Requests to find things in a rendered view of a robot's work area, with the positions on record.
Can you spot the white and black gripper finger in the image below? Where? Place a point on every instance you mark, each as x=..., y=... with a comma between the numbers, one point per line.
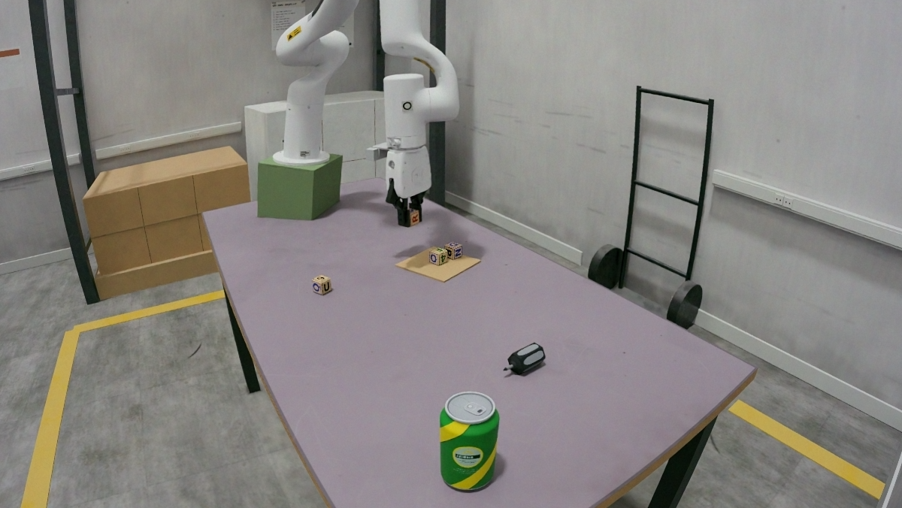
x=403, y=212
x=416, y=204

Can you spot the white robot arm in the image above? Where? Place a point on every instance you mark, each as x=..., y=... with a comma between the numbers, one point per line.
x=408, y=104

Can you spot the green drink can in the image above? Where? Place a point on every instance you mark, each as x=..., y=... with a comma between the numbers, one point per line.
x=468, y=440

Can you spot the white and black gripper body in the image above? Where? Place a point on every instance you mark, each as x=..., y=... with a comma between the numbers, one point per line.
x=410, y=170

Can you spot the tan square mat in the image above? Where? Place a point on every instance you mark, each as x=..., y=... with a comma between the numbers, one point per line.
x=420, y=264

